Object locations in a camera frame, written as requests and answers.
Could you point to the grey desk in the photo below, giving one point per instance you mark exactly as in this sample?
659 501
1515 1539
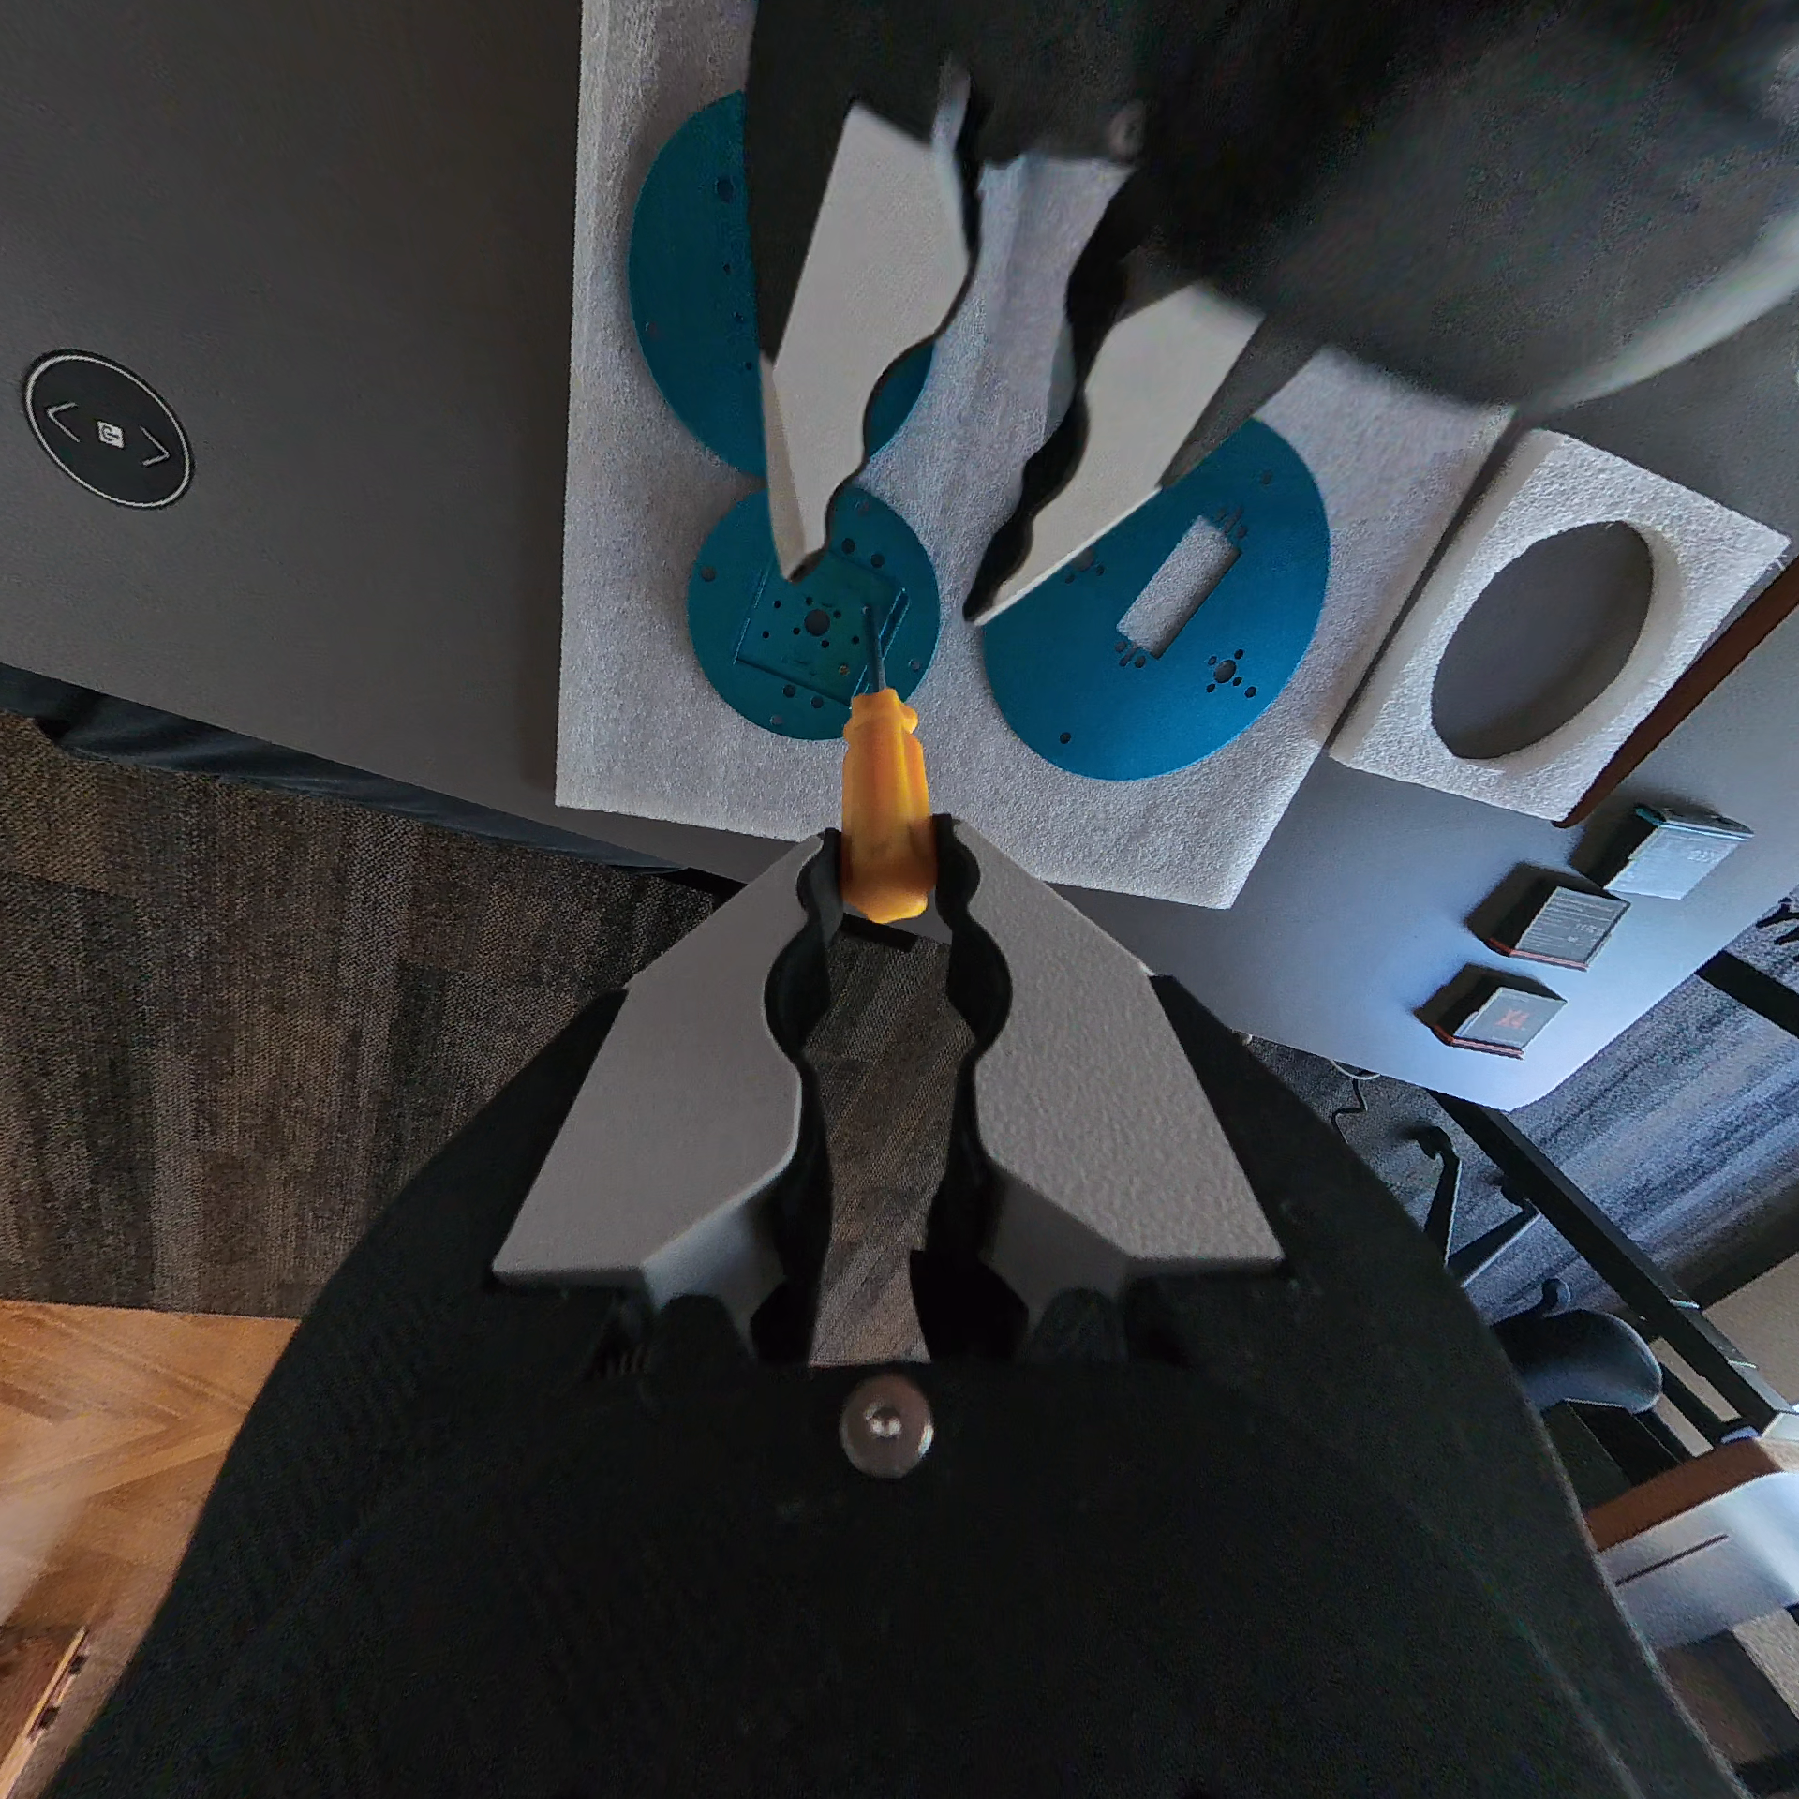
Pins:
351 211

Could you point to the small box red mark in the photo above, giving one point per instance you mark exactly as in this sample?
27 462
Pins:
1493 1013

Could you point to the blue square perforated bracket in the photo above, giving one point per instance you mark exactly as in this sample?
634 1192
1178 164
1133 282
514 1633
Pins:
788 655

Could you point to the blue round plate rectangular slot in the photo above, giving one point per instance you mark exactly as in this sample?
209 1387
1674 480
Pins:
1069 703

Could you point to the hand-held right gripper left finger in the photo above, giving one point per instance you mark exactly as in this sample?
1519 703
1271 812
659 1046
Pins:
661 1125

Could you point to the white foam sheet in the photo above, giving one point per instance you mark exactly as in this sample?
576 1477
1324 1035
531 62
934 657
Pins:
632 731

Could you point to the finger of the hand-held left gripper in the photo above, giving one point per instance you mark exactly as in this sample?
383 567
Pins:
1138 407
857 282

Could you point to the blue round plate small holes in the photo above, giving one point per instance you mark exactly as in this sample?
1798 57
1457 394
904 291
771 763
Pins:
689 282

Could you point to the white foam block round hole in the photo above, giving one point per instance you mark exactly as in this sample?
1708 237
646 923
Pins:
1708 555

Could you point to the black office chair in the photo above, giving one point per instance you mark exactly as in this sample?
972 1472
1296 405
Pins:
1575 1357

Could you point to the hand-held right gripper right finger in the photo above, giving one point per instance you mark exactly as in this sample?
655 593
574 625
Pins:
1110 1125

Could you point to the round black desk control button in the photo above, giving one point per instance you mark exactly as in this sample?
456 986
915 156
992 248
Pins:
108 430

